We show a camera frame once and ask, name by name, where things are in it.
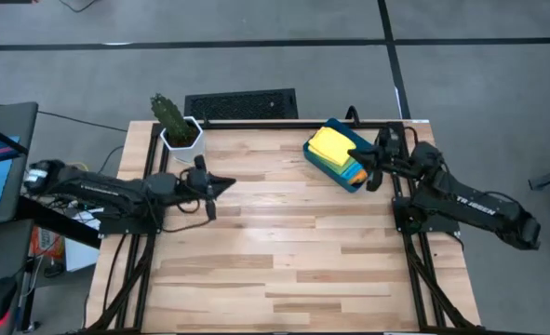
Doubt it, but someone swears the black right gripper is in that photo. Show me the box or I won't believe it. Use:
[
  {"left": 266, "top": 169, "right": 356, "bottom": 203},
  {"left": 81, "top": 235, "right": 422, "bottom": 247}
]
[{"left": 346, "top": 125, "right": 409, "bottom": 194}]

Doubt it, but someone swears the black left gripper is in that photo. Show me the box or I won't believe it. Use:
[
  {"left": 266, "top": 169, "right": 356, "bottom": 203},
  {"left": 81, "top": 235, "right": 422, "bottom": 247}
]
[{"left": 179, "top": 154, "right": 237, "bottom": 221}]

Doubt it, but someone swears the blue microfiber towel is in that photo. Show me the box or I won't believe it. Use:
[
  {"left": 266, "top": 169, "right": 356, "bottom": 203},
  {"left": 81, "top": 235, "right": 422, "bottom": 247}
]
[{"left": 340, "top": 161, "right": 365, "bottom": 183}]

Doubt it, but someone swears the orange microfiber towel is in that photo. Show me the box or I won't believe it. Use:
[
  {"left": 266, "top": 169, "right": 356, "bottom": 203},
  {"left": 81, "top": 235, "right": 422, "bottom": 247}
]
[{"left": 348, "top": 168, "right": 369, "bottom": 186}]

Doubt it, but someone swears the yellow microfiber towel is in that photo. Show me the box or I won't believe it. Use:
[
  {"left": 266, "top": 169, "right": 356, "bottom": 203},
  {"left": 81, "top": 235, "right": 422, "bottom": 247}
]
[{"left": 307, "top": 126, "right": 357, "bottom": 168}]

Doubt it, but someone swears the white plant pot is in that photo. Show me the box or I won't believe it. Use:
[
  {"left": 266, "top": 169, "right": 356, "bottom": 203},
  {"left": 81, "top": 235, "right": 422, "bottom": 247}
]
[{"left": 159, "top": 115, "right": 208, "bottom": 167}]

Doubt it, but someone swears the black floor vent grille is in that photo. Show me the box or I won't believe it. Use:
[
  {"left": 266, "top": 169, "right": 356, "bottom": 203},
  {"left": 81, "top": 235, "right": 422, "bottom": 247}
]
[{"left": 183, "top": 87, "right": 300, "bottom": 121}]

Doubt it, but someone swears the green cactus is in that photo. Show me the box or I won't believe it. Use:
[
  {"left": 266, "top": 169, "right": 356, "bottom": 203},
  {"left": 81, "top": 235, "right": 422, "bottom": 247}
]
[{"left": 150, "top": 92, "right": 196, "bottom": 146}]

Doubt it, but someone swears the white paper sheet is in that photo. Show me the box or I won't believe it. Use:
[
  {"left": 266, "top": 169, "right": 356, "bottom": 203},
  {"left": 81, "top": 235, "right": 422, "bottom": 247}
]
[{"left": 63, "top": 208, "right": 101, "bottom": 273}]

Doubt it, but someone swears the orange bag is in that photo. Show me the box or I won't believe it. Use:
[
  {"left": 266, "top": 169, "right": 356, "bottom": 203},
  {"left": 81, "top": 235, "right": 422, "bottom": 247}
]
[{"left": 28, "top": 226, "right": 67, "bottom": 261}]

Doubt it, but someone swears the grey computer monitor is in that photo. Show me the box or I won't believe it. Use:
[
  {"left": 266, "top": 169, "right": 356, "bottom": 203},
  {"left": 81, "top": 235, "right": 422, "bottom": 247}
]
[{"left": 0, "top": 100, "right": 40, "bottom": 228}]

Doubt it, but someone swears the dark grey desk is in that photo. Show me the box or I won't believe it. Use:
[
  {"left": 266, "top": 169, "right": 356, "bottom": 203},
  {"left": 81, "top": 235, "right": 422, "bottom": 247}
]
[{"left": 0, "top": 218, "right": 34, "bottom": 335}]

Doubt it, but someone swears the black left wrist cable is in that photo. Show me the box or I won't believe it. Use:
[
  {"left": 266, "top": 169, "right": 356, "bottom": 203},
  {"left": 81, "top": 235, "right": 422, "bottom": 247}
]
[{"left": 160, "top": 197, "right": 213, "bottom": 234}]

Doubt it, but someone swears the black aluminium table frame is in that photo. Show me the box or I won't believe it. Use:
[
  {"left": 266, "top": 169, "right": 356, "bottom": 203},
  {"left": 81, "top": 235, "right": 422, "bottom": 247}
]
[{"left": 86, "top": 119, "right": 486, "bottom": 335}]

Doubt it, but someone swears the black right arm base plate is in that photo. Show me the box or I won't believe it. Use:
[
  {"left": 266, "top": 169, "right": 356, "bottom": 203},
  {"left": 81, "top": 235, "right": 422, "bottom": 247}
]
[{"left": 392, "top": 194, "right": 463, "bottom": 235}]

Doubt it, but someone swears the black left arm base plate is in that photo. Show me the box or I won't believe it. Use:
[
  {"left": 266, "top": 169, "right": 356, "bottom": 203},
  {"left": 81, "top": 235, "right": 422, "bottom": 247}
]
[{"left": 98, "top": 204, "right": 165, "bottom": 236}]

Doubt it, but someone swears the black floor cable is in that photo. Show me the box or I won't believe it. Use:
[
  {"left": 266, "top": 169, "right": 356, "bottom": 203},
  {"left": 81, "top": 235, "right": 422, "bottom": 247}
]
[{"left": 36, "top": 109, "right": 129, "bottom": 134}]

